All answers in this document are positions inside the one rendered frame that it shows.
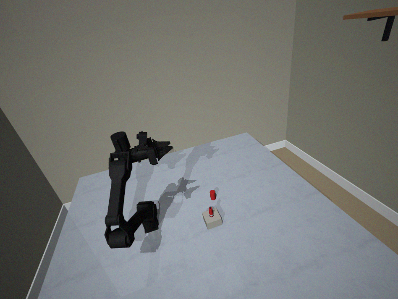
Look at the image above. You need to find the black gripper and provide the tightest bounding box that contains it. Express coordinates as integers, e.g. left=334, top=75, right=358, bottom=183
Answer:
left=132, top=137, right=173, bottom=165

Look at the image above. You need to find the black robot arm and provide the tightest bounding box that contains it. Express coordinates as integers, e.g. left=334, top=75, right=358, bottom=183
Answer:
left=104, top=131, right=159, bottom=249

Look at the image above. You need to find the beige block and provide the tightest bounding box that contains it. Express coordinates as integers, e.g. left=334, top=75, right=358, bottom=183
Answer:
left=202, top=208, right=222, bottom=230

